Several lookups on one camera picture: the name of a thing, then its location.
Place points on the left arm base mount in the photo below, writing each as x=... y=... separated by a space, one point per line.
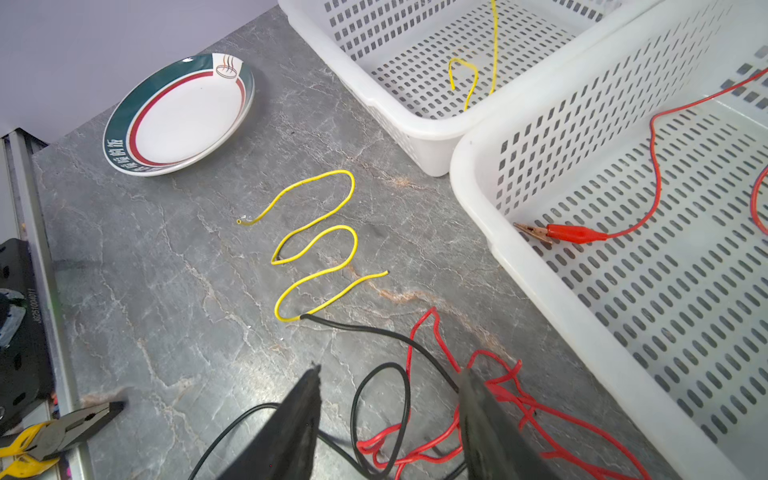
x=26 y=373

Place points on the middle white plastic basket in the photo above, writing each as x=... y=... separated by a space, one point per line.
x=615 y=191

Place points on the white plastic basket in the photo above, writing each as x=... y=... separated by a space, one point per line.
x=430 y=71
x=615 y=191

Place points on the yellow handled pliers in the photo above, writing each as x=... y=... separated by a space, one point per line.
x=40 y=447

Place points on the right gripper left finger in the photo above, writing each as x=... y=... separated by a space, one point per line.
x=285 y=446

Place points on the left white plastic basket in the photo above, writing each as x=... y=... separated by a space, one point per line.
x=430 y=71

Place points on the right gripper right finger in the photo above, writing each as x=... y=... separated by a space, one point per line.
x=493 y=448

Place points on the green rimmed white plate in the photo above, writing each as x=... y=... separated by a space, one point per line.
x=179 y=115

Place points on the aluminium front rail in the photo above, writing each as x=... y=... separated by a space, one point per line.
x=22 y=218

